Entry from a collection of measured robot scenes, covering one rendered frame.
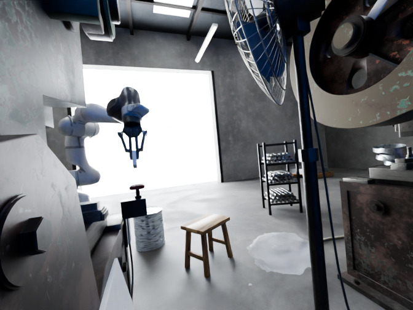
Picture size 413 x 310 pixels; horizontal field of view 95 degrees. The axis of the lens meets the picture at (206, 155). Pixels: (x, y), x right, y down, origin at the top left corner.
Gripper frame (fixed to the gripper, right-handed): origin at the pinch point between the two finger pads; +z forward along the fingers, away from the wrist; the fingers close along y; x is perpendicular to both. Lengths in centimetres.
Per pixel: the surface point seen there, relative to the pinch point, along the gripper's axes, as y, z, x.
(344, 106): -99, -7, 21
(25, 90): 12.7, 8.1, 46.7
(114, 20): 0.3, -27.9, 38.6
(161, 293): -5, 60, -76
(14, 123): 13, 15, 47
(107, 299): 5, 43, 25
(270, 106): -400, -312, -342
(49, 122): 22.7, -6.4, 18.6
